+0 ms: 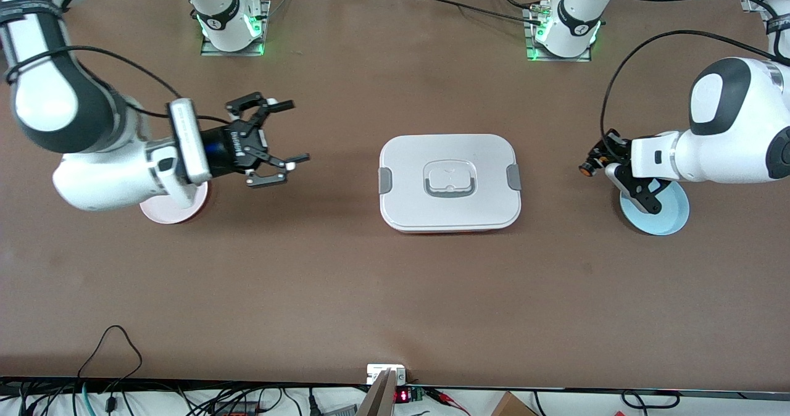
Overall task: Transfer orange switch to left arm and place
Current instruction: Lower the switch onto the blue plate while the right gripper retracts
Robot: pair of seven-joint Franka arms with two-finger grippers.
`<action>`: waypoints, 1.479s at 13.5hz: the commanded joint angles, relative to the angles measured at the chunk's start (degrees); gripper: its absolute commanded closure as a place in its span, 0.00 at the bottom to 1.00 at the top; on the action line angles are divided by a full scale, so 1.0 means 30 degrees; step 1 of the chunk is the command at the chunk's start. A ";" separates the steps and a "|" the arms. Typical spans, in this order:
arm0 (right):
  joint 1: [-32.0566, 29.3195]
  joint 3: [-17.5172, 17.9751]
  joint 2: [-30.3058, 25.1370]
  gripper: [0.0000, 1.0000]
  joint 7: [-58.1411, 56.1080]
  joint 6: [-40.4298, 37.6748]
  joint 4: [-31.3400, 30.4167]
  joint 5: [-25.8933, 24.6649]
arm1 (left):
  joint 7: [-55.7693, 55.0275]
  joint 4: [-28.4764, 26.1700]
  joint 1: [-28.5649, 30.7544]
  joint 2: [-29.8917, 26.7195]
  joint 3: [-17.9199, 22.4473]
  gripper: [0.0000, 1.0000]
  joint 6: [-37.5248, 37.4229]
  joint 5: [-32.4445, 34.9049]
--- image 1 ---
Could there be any black cable to arm base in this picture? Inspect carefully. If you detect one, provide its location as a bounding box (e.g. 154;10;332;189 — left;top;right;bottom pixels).
426;0;544;25

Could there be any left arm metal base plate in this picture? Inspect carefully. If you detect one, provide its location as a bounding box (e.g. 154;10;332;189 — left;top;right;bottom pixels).
525;6;592;63

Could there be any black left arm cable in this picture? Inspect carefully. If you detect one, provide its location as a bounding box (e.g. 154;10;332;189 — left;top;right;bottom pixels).
602;0;790;151

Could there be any thin black looped cable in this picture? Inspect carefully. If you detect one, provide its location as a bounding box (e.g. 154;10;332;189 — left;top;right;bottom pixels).
77;325;144;392

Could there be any brown cardboard strip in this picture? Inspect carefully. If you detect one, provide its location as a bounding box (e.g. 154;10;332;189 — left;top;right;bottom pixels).
357;368;397;416

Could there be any light blue round plate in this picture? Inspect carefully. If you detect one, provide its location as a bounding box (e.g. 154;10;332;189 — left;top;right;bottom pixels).
620;178;691;236

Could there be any small white socket block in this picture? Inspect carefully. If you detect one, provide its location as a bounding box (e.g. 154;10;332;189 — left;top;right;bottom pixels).
367;364;407;386

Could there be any white lidded lunch box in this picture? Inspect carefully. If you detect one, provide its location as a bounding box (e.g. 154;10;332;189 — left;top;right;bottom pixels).
378;134;522;234

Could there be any brown cardboard box corner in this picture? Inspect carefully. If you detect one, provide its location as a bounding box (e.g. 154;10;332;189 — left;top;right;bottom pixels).
491;391;538;416

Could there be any black coiled cable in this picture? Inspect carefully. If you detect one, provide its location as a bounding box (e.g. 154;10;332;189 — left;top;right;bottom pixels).
620;390;680;409

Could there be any pink round plate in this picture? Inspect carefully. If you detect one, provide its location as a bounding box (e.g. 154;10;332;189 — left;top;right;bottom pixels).
140;181;210;225

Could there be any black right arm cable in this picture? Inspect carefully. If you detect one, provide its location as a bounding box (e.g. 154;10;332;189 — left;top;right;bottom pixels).
5;0;230;125

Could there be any aluminium frame profile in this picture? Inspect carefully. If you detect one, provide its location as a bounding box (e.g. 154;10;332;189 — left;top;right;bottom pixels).
739;0;790;49

